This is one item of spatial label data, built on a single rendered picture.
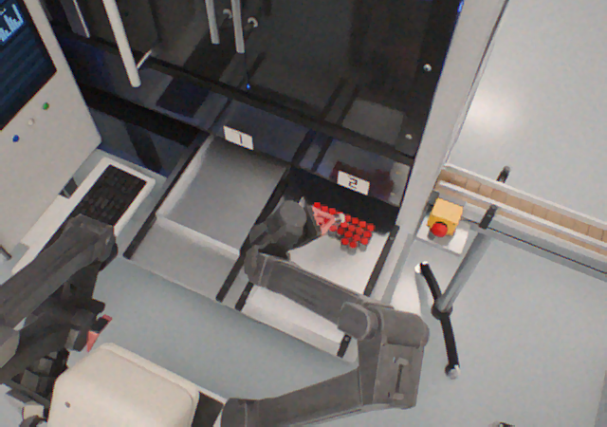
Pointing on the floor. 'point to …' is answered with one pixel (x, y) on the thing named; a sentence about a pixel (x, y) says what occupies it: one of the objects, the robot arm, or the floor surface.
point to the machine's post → (450, 100)
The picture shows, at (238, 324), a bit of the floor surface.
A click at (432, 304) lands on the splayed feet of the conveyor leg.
